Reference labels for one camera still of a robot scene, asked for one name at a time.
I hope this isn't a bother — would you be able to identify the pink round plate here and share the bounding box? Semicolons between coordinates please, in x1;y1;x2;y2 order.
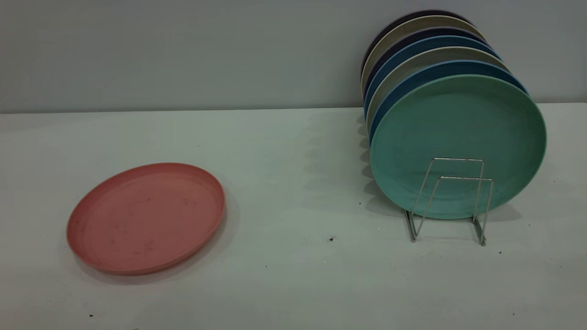
66;162;226;276

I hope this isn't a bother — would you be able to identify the green round plate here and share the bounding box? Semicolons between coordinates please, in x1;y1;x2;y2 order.
370;74;547;220

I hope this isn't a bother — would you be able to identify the blue round plate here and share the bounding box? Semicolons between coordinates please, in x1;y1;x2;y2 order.
368;60;529;143
364;35;503;115

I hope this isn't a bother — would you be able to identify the navy round plate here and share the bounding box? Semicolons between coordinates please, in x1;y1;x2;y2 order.
362;27;489;99

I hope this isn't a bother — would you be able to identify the beige round plate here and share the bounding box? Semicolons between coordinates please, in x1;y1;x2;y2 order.
365;46;510;133
360;15;487;92

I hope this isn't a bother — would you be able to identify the dark purple round plate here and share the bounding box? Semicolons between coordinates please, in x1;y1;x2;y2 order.
360;9;473;74

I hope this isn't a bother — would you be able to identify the metal wire plate rack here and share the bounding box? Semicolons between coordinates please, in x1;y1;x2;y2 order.
405;157;494;247

